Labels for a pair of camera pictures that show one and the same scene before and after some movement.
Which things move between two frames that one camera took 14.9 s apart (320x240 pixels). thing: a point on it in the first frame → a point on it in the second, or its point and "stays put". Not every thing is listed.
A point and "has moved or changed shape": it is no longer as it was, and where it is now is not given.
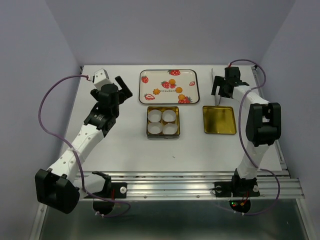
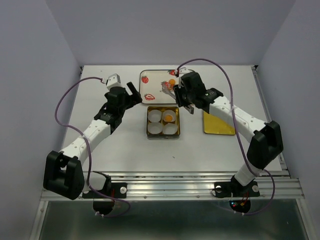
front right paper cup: [170, 128] stays put
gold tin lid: [219, 119] stays put
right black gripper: [218, 81] → [178, 89]
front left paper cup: [154, 127] stays put
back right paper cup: [169, 115] stays put
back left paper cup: [154, 115] stays put
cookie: [178, 90] has moved or changed shape
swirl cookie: [172, 81] stays put
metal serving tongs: [217, 97] → [189, 108]
